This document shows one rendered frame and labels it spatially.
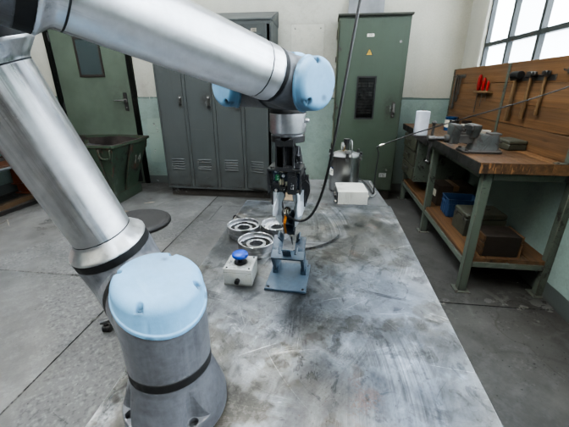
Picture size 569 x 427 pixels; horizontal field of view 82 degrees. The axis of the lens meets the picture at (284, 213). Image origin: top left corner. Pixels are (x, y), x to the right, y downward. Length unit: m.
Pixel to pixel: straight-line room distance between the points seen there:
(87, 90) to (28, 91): 4.60
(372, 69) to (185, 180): 2.42
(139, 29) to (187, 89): 3.52
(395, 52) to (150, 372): 3.62
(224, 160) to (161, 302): 3.47
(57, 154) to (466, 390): 0.69
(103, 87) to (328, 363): 4.62
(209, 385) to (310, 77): 0.45
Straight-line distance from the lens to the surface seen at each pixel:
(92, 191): 0.51
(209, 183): 3.98
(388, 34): 3.81
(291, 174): 0.66
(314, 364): 0.64
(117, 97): 4.86
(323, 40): 4.12
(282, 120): 0.66
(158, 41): 0.39
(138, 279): 0.46
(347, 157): 1.83
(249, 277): 0.81
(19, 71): 0.49
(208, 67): 0.42
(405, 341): 0.71
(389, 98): 3.80
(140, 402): 0.53
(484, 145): 2.42
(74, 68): 5.15
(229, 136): 3.78
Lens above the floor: 1.26
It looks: 22 degrees down
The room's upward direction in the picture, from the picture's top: straight up
